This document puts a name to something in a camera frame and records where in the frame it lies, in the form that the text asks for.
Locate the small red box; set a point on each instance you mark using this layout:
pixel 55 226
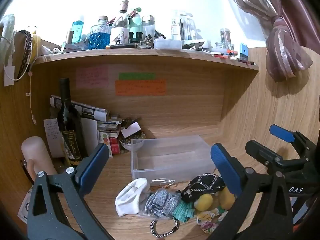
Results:
pixel 115 147

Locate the clear lidded plastic case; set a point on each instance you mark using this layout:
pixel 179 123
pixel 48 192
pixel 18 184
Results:
pixel 167 44

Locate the wooden shelf board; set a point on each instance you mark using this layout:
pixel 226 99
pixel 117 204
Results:
pixel 140 53

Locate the glass bowl of beads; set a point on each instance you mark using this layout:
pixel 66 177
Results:
pixel 135 145

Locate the grey patterned cloth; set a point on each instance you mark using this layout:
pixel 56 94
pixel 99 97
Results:
pixel 162 201

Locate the tall clear jar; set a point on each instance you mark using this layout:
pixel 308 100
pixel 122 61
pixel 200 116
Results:
pixel 225 36

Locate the clear toothbrush package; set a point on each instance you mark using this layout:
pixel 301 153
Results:
pixel 183 26

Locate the tall blue bottle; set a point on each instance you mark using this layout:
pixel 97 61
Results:
pixel 77 31

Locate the white fluffy earmuffs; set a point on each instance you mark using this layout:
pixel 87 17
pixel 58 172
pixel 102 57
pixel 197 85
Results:
pixel 7 27

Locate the yellow headband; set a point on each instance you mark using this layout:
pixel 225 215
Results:
pixel 37 46

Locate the mauve curtain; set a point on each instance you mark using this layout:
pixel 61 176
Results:
pixel 287 42

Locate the clear plastic storage box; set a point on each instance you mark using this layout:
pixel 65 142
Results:
pixel 175 170

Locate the dark wine bottle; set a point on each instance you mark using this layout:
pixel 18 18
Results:
pixel 67 120

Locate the orange marker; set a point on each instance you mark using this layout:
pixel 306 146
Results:
pixel 231 53

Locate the pink mug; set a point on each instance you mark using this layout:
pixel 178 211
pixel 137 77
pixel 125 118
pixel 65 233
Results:
pixel 35 152

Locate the white sock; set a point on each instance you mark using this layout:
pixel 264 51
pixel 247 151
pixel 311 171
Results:
pixel 130 202

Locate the orange sticky note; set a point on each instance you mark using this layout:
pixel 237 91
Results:
pixel 140 87

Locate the green pump bottle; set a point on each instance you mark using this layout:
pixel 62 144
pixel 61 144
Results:
pixel 136 23

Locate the floral fabric scrunchie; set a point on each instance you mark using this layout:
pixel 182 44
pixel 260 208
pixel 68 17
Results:
pixel 207 221

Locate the green sticky note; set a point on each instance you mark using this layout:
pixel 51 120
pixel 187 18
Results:
pixel 137 76

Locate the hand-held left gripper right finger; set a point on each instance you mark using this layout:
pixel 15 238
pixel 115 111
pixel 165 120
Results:
pixel 225 167

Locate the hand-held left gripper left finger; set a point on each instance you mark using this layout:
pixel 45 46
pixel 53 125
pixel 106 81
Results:
pixel 92 165

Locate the round glass jar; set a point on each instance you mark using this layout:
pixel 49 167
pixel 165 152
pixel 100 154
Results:
pixel 221 45

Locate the clear glass bottle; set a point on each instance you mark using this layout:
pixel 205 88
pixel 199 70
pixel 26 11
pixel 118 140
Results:
pixel 148 26

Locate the black pen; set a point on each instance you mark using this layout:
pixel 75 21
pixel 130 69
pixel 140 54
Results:
pixel 122 46

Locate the glass bottle with blue liquid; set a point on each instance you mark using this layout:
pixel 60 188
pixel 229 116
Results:
pixel 100 36

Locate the patterned headband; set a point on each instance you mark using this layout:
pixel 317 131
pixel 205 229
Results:
pixel 25 52

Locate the fruit-print card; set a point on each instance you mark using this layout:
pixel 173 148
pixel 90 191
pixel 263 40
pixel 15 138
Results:
pixel 104 140

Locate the stack of booklets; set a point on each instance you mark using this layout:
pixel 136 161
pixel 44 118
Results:
pixel 108 126

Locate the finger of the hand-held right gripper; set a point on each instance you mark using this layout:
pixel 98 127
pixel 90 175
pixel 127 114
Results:
pixel 282 133
pixel 262 152

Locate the pink sticky note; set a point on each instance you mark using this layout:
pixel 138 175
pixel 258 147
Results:
pixel 92 77

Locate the teal sock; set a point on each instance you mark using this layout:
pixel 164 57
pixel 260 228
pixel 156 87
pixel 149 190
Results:
pixel 183 211

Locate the yellow plush toy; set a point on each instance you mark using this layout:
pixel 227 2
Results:
pixel 203 202
pixel 226 197

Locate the white handwritten paper note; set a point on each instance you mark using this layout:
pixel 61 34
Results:
pixel 51 135

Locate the blue plastic block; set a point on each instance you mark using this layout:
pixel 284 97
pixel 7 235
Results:
pixel 243 52

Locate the white printed paper sheet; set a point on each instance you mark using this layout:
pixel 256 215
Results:
pixel 23 210

